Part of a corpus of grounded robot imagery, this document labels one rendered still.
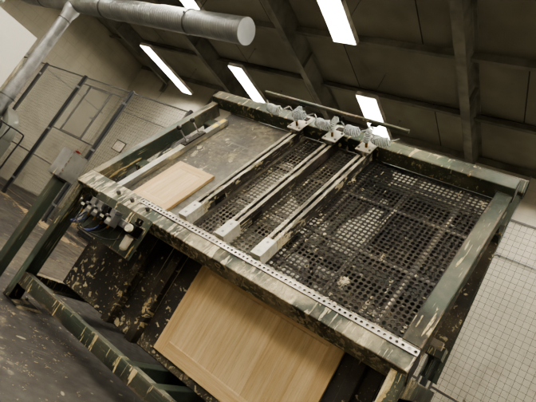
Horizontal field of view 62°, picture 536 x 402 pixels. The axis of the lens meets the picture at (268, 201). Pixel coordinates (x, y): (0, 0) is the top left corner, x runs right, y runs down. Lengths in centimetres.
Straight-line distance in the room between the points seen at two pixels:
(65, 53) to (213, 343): 997
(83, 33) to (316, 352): 1055
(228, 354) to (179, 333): 32
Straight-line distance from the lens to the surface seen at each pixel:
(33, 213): 286
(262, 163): 274
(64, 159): 284
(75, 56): 1181
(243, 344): 226
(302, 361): 213
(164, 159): 297
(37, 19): 1137
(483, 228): 237
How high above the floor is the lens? 79
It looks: 10 degrees up
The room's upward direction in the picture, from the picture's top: 31 degrees clockwise
